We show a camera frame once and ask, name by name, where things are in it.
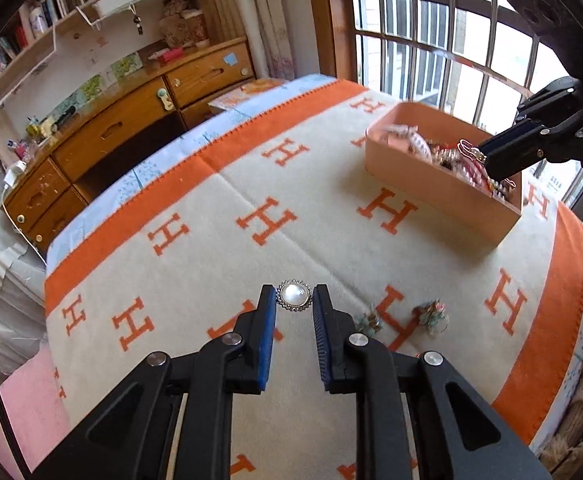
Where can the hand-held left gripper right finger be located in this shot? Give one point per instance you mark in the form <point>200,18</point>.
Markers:
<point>322,340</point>

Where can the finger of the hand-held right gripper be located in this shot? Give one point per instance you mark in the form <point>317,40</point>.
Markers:
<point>556,102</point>
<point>516,147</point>

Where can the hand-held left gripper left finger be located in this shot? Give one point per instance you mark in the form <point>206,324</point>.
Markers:
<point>266,340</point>

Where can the round pearl brooch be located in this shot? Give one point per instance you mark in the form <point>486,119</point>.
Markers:
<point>294,295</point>

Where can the pink box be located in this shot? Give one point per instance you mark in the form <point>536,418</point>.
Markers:
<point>431,200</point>

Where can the colourful beaded brooch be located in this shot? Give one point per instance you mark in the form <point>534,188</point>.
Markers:
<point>431,316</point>

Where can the pink smart watch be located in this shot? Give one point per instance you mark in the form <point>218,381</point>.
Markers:
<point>401,135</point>

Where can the orange and beige patterned blanket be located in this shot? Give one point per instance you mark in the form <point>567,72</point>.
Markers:
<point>321,220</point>

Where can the metal window grille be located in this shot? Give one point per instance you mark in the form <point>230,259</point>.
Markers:
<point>421,35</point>

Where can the orange magazine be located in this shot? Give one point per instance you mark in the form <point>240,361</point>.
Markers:
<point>241,95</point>

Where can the pink blanket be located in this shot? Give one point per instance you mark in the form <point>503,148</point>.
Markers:
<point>26,410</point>

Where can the wooden desk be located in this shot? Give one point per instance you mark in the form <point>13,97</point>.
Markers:
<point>116,130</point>

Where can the beige fuzzy plush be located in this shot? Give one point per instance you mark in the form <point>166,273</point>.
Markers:
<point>581,400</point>

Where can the pale floral curtain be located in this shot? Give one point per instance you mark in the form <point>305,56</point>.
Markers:
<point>271,15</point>

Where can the red box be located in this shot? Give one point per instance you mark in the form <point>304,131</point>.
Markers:
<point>171,55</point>

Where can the white charger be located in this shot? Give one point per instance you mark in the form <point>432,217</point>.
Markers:
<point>15,174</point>

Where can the brown plush toy with jar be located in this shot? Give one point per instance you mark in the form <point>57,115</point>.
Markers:
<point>184,20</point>

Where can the hanging keys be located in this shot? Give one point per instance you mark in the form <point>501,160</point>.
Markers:
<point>137,25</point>

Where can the wooden bookshelf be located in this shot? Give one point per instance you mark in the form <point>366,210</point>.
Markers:
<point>21,55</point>

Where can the row of books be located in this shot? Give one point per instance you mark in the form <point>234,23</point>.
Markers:
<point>1,45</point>

